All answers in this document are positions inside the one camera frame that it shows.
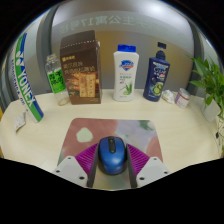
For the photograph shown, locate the green potted plant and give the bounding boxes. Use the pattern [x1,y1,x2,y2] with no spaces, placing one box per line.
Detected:
[185,54,224,154]

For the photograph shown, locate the white shuttlecock tube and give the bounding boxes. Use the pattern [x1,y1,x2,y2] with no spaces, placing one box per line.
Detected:
[9,31,45,124]

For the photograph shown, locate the brown cardboard box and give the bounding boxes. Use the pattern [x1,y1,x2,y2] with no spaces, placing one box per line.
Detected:
[59,29,102,106]

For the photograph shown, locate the dark blue pump bottle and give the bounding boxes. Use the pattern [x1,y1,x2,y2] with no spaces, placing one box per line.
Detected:
[142,41,171,103]

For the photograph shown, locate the pink floral print mouse pad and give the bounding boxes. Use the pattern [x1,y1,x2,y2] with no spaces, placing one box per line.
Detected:
[58,117,164,190]

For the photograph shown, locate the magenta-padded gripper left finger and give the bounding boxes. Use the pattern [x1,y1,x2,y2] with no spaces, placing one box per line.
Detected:
[51,142,101,189]

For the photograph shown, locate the small jar with pink label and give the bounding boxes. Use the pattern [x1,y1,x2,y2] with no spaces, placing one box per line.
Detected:
[174,87,192,110]

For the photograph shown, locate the blue and black computer mouse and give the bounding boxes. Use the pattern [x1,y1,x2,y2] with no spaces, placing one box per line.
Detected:
[97,135,129,176]

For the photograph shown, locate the crumpled white wrapper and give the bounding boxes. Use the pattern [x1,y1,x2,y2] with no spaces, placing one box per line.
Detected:
[161,89,176,105]

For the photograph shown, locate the clear bottle with green label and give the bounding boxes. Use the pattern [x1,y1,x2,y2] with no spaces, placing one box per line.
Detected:
[44,53,71,107]

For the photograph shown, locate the white bottle with blue cap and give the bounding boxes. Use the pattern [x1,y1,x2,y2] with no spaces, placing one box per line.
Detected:
[112,44,140,103]

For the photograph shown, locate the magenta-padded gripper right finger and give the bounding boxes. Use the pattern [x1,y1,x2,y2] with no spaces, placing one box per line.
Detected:
[123,142,171,189]

